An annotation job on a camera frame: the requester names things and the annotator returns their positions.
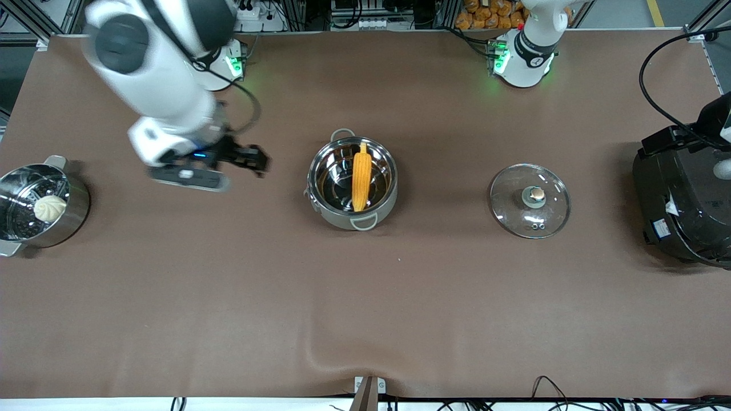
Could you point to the yellow corn cob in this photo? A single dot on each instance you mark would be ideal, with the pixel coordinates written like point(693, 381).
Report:
point(361, 177)

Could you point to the glass pot lid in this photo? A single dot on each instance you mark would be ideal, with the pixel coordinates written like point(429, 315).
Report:
point(514, 200)

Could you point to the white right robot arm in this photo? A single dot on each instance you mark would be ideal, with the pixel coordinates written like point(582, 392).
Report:
point(160, 68)

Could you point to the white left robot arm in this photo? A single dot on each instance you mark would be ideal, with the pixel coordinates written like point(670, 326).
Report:
point(525, 57)

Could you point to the steel steamer pot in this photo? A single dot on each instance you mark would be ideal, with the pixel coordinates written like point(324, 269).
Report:
point(74, 214)

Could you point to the black rice cooker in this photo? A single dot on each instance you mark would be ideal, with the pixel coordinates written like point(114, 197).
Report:
point(685, 205)

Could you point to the white steamed bun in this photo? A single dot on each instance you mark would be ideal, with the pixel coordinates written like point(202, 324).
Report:
point(50, 208)

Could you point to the white power strip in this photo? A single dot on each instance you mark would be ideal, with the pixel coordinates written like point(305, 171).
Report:
point(365, 24)
point(248, 11)

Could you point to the brown table mat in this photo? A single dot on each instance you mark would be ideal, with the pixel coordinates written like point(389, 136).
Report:
point(365, 302)

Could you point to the bag of orange snacks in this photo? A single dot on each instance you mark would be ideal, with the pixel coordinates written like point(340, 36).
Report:
point(485, 14)

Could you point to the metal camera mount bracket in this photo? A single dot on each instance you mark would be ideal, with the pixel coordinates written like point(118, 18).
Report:
point(368, 391)

